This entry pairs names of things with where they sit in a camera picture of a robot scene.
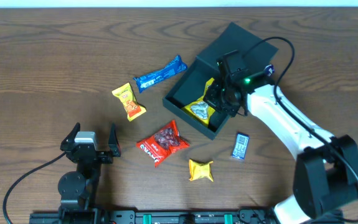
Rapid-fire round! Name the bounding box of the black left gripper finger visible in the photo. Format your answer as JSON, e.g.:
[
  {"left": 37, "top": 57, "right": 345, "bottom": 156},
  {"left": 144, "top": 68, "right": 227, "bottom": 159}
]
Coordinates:
[
  {"left": 61, "top": 123, "right": 80, "bottom": 146},
  {"left": 108, "top": 123, "right": 121, "bottom": 156}
]

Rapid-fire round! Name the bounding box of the yellow candy bag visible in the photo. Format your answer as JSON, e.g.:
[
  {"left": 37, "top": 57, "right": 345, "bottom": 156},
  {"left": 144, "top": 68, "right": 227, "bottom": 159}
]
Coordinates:
[{"left": 181, "top": 78, "right": 215, "bottom": 127}]

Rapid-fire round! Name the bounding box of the small blue box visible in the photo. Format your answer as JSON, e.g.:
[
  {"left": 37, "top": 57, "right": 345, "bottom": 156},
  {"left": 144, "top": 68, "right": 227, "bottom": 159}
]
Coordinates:
[{"left": 231, "top": 133, "right": 250, "bottom": 160}]

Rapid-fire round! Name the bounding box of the purple Dairy Milk chocolate bar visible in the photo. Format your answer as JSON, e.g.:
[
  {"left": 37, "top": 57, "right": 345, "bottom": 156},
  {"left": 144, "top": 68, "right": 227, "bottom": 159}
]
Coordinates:
[{"left": 263, "top": 64, "right": 275, "bottom": 77}]

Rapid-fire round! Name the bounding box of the red Hacks candy bag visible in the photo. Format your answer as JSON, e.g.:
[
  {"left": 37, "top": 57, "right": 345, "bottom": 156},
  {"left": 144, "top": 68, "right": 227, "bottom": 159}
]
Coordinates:
[{"left": 136, "top": 120, "right": 190, "bottom": 167}]

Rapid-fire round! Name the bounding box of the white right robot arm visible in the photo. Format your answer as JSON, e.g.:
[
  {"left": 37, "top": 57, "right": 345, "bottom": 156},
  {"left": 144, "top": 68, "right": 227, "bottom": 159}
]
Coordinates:
[{"left": 204, "top": 73, "right": 358, "bottom": 223}]

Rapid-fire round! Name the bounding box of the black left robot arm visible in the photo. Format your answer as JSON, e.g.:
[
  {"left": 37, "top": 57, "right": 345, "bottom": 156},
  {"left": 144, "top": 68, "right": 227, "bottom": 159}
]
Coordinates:
[{"left": 58, "top": 123, "right": 121, "bottom": 223}]

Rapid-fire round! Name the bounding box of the blue Oreo cookie pack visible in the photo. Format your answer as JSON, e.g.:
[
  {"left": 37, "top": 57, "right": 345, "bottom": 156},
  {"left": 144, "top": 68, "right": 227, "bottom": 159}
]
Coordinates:
[{"left": 134, "top": 55, "right": 187, "bottom": 93}]

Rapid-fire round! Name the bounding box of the yellow orange snack packet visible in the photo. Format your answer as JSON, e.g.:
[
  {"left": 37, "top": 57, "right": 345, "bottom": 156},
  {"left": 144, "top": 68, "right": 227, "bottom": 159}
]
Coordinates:
[{"left": 111, "top": 83, "right": 146, "bottom": 121}]

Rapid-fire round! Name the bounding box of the dark green open box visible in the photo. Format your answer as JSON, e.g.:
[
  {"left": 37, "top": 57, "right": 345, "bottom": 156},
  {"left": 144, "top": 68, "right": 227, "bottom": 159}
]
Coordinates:
[{"left": 163, "top": 21, "right": 279, "bottom": 141}]

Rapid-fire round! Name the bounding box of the small yellow crumpled packet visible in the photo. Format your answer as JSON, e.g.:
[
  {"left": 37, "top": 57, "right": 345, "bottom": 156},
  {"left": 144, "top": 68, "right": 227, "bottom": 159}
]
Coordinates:
[{"left": 189, "top": 159, "right": 214, "bottom": 182}]

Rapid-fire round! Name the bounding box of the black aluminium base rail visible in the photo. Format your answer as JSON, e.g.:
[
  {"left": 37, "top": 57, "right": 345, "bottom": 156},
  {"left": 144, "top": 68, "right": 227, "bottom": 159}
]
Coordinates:
[{"left": 29, "top": 209, "right": 278, "bottom": 224}]

